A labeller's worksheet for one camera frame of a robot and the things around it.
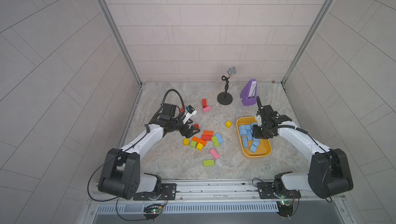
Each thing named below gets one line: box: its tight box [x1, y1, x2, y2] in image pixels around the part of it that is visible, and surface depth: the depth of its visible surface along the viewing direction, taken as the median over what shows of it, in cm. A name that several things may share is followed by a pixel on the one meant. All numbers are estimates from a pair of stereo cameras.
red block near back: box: [202, 98, 208, 109], surface depth 104 cm
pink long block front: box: [209, 148, 221, 160], surface depth 84 cm
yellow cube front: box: [196, 142, 204, 152], surface depth 85 cm
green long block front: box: [202, 159, 215, 167], surface depth 81 cm
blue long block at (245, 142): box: [242, 136, 249, 148], surface depth 87 cm
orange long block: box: [191, 136, 208, 147], surface depth 88 cm
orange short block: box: [203, 130, 214, 137], surface depth 93 cm
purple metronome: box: [239, 78, 258, 106], surface depth 101 cm
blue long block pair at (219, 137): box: [215, 132, 224, 143], surface depth 91 cm
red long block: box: [201, 134, 212, 142], surface depth 90 cm
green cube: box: [190, 140, 197, 149], surface depth 86 cm
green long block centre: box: [211, 135, 220, 148], surface depth 88 cm
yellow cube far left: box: [183, 138, 190, 147], surface depth 87 cm
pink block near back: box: [202, 105, 212, 113], surface depth 104 cm
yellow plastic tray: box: [236, 116, 272, 158], surface depth 85 cm
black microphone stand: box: [217, 66, 238, 106], surface depth 107 cm
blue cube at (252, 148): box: [249, 144, 257, 154], surface depth 84 cm
